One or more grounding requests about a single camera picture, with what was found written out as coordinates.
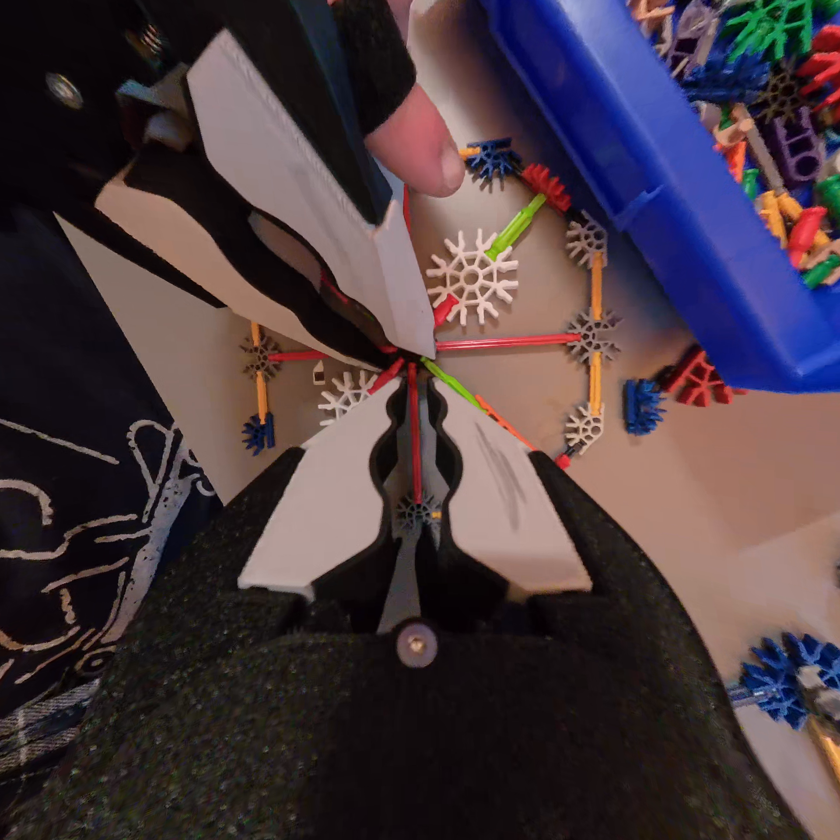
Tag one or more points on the toy frame model with wheels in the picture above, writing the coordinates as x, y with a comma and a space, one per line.
778, 682

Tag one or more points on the grey toy connector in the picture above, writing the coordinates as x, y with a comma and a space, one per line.
417, 513

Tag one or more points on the colourful toy wheel model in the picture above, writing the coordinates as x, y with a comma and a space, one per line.
471, 279

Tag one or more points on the red toy rod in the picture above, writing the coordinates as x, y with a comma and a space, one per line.
415, 433

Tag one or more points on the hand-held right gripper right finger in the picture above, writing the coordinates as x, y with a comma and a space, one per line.
518, 525

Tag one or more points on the plaid flannel shirt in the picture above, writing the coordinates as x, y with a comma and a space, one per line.
39, 728

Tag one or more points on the red toy connector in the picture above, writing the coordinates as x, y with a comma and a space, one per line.
699, 380

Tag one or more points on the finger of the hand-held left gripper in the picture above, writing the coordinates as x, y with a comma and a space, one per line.
282, 151
170, 229

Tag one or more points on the blue plastic bin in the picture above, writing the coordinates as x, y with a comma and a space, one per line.
623, 164

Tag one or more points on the black printed t-shirt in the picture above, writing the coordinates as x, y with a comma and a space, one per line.
65, 426

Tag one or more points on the blue toy connector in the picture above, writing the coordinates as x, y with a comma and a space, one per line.
643, 407

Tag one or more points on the person's left hand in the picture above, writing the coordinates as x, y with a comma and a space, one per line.
423, 151

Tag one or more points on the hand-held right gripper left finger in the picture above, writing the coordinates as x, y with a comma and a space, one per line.
315, 518

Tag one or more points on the pile of colourful toy pieces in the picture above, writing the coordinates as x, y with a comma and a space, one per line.
774, 98

